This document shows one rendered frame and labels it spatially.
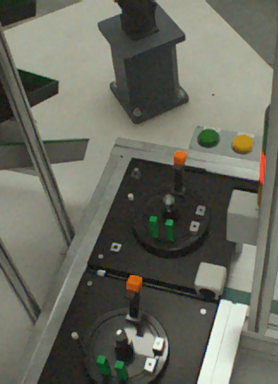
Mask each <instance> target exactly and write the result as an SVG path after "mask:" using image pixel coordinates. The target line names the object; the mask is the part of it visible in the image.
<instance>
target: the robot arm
mask: <svg viewBox="0 0 278 384"><path fill-rule="evenodd" d="M112 1H113V2H114V3H116V4H118V6H119V7H120V9H121V10H122V14H121V15H120V19H121V23H122V25H121V26H122V30H123V31H124V32H125V34H126V35H127V36H129V37H130V39H131V40H132V41H134V42H135V41H137V40H139V39H143V38H146V37H147V36H150V35H152V34H155V33H158V32H159V31H160V29H159V28H158V27H157V26H156V25H155V18H154V12H155V9H156V3H155V1H154V0H112Z"/></svg>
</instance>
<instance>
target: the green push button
mask: <svg viewBox="0 0 278 384"><path fill-rule="evenodd" d="M198 140H199V142H200V143H201V144H202V145H204V146H213V145H215V144H216V143H217V142H218V140H219V134H218V133H217V132H216V131H215V130H213V129H205V130H203V131H201V132H200V133H199V136H198Z"/></svg>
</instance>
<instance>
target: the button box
mask: <svg viewBox="0 0 278 384"><path fill-rule="evenodd" d="M205 129H213V130H215V131H216V132H217V133H218V134H219V140H218V142H217V143H216V144H215V145H213V146H204V145H202V144H201V143H200V142H199V140H198V136H199V133H200V132H201V131H203V130H205ZM237 135H248V136H250V137H251V138H252V139H253V141H254V143H253V148H252V149H251V150H250V151H249V152H248V153H239V152H237V151H235V150H234V148H233V139H234V137H236V136H237ZM262 144H263V137H262V136H261V135H253V134H247V133H241V132H234V131H229V130H224V129H216V128H210V127H203V126H196V128H195V131H194V134H193V136H192V138H191V141H190V145H189V148H188V149H190V150H195V151H200V153H210V154H215V155H220V156H225V157H230V158H235V159H244V160H249V161H255V162H259V163H261V154H262Z"/></svg>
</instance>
